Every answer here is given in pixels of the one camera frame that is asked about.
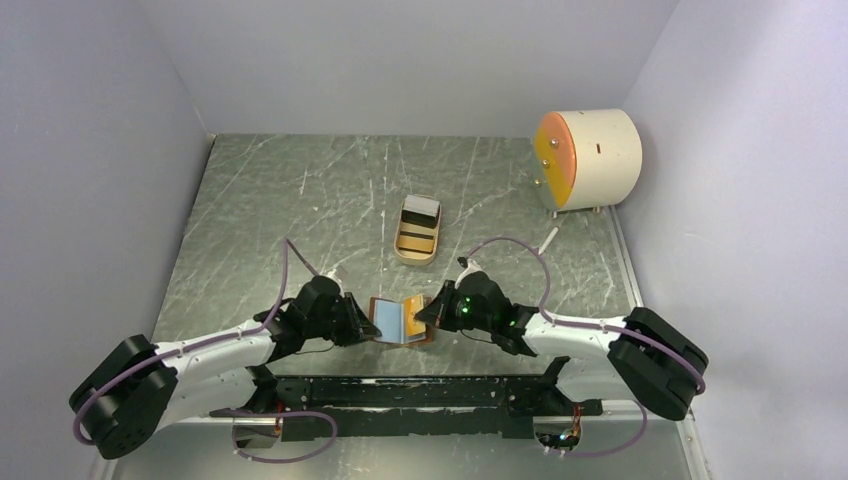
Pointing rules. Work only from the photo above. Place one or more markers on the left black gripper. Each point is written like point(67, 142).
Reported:
point(358, 326)

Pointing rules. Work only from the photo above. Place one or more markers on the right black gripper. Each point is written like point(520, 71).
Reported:
point(433, 313)

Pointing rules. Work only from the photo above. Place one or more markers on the brown leather card holder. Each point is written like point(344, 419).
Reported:
point(396, 321)

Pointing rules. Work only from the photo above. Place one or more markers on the beige oval card tray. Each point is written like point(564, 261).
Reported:
point(416, 246)

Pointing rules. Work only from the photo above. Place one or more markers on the black card divider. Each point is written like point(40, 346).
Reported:
point(419, 219)

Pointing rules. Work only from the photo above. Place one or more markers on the stack of white cards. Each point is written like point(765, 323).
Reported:
point(421, 205)

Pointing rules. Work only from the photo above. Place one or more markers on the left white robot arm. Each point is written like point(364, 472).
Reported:
point(142, 387)

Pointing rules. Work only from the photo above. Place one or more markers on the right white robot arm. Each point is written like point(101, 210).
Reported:
point(639, 356)

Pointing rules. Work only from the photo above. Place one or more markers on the white pen on table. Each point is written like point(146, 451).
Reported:
point(543, 247)

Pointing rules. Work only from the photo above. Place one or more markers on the cream cylindrical cabinet orange door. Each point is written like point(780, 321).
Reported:
point(585, 159)

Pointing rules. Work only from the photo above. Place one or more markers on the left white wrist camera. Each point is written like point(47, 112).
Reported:
point(337, 273)

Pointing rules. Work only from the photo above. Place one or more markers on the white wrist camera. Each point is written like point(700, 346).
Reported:
point(469, 266)
point(337, 273)

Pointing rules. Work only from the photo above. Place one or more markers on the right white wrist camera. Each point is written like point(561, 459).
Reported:
point(469, 266)

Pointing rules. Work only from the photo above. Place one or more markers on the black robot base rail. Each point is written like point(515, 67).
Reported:
point(383, 406)

